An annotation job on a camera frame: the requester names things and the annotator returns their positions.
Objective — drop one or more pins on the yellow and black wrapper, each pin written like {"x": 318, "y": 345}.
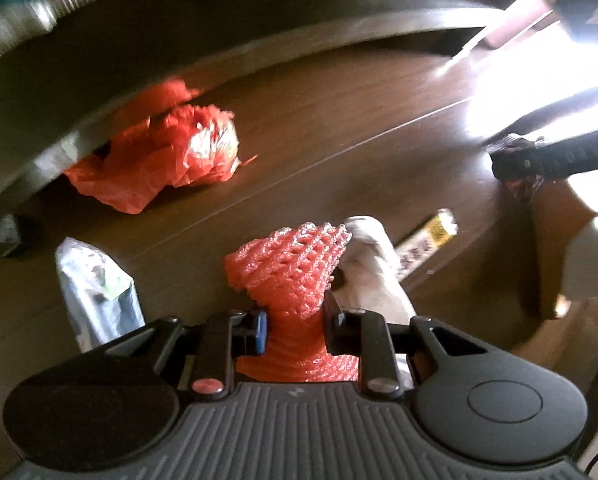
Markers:
{"x": 429, "y": 237}

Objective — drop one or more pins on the white printed plastic packet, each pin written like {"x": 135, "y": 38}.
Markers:
{"x": 94, "y": 290}

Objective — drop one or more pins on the red foam net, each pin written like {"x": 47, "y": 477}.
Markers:
{"x": 289, "y": 270}

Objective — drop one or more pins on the red plastic bag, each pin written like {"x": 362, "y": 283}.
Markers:
{"x": 144, "y": 170}

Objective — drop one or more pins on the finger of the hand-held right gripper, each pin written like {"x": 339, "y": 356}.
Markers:
{"x": 554, "y": 157}

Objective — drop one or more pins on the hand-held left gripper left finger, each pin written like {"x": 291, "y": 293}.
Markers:
{"x": 262, "y": 332}

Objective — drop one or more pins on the white crumpled paper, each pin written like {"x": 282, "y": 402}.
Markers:
{"x": 374, "y": 280}

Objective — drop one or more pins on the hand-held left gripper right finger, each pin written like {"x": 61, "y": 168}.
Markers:
{"x": 331, "y": 325}

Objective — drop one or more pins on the dark wrapper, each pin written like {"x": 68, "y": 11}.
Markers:
{"x": 524, "y": 191}

